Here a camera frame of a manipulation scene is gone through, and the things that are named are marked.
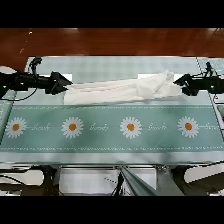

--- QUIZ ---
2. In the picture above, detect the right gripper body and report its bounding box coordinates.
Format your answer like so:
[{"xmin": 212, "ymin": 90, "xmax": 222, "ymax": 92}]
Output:
[{"xmin": 180, "ymin": 73, "xmax": 198, "ymax": 97}]

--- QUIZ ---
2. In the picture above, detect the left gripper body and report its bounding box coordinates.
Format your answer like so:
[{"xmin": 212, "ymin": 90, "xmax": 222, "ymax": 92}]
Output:
[{"xmin": 48, "ymin": 71, "xmax": 68, "ymax": 96}]

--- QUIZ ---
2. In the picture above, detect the white shirt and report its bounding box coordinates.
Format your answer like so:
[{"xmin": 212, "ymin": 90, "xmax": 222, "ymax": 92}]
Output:
[{"xmin": 62, "ymin": 69, "xmax": 184, "ymax": 106}]

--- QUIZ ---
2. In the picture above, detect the black cable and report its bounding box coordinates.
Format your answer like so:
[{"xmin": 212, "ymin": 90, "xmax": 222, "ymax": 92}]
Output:
[
  {"xmin": 110, "ymin": 171, "xmax": 126, "ymax": 197},
  {"xmin": 11, "ymin": 87, "xmax": 39, "ymax": 102}
]

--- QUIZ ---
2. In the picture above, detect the silver frame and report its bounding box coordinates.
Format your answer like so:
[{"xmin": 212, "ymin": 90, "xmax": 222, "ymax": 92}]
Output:
[{"xmin": 0, "ymin": 161, "xmax": 224, "ymax": 197}]

